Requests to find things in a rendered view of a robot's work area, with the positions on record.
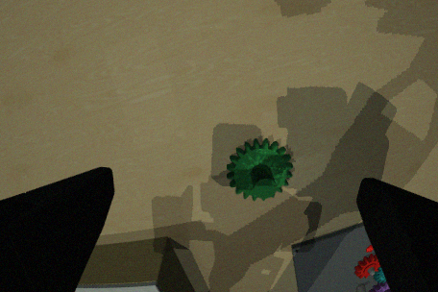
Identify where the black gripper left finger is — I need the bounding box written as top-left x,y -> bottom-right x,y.
0,166 -> 115,292

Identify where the teal gear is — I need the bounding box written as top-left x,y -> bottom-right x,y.
373,267 -> 387,284

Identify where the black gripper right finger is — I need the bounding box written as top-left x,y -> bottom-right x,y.
356,178 -> 438,292

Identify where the purple gear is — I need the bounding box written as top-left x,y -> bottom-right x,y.
369,281 -> 391,292

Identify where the red gear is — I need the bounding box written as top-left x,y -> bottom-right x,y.
354,254 -> 380,278

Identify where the green gear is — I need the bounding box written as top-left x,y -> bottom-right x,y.
227,138 -> 293,202

